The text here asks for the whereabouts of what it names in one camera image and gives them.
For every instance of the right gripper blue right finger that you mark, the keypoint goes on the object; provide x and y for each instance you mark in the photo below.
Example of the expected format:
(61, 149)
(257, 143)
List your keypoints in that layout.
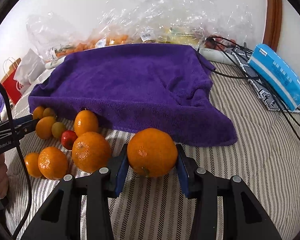
(185, 167)

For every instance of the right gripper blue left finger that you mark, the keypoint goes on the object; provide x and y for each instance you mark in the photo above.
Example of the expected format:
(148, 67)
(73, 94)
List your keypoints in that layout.
(118, 167)

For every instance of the large orange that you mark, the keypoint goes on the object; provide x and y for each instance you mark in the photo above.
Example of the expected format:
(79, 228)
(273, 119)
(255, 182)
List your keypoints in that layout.
(90, 152)

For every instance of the yellow-green fruit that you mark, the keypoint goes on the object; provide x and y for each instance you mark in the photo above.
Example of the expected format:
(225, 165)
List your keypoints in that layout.
(57, 130)
(49, 112)

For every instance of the small red tomato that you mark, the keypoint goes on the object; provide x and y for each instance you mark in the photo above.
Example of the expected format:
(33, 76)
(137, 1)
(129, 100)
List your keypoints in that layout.
(68, 138)

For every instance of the oval orange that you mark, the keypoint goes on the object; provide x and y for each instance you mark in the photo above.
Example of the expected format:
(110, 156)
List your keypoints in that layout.
(44, 127)

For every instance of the red paper shopping bag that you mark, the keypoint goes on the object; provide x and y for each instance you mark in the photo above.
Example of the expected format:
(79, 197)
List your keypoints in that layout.
(14, 88)

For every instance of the purple towel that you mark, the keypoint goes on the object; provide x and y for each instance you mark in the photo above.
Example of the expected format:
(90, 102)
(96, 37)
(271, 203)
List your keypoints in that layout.
(137, 86)

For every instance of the white plastic bag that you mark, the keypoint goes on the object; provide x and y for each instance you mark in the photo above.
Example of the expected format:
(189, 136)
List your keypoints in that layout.
(30, 67)

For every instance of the clear bag of oranges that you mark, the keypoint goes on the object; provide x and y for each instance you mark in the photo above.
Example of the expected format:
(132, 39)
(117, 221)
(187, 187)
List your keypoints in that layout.
(54, 37)

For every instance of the blue tissue pack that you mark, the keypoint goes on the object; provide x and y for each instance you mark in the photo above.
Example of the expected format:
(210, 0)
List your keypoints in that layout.
(279, 74)

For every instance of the clear bag of yellow fruit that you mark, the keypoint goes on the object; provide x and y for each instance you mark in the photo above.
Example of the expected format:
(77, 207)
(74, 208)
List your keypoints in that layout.
(188, 22)

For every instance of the brown wooden door frame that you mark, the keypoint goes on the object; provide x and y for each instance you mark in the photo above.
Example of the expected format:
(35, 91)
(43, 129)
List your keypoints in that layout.
(273, 24)

